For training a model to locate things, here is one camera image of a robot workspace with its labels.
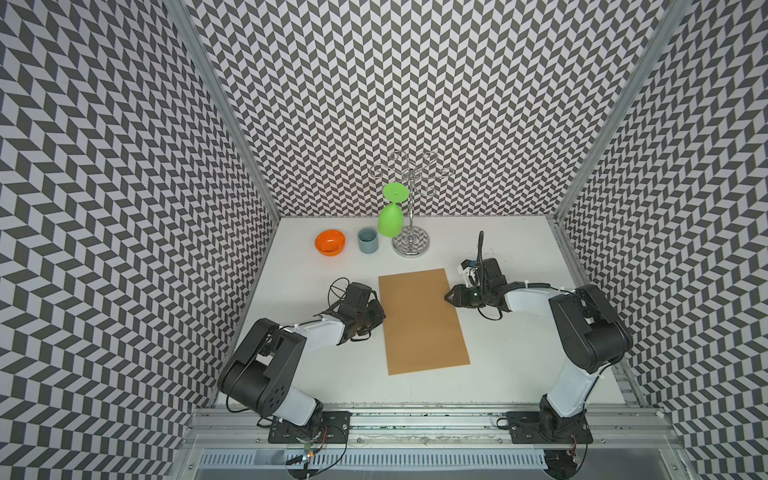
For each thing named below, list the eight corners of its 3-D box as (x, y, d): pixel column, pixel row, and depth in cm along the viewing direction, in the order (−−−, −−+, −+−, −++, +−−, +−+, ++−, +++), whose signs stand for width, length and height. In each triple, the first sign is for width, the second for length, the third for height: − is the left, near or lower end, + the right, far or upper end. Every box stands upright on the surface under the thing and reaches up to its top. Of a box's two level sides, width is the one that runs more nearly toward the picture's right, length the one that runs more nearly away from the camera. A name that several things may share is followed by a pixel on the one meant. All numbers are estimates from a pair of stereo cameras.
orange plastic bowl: (316, 254, 110) (312, 241, 105) (327, 239, 115) (323, 226, 109) (338, 261, 108) (335, 249, 103) (348, 246, 113) (345, 233, 107)
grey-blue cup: (359, 253, 111) (357, 239, 104) (361, 241, 114) (358, 227, 108) (378, 253, 111) (376, 239, 104) (378, 241, 114) (377, 227, 108)
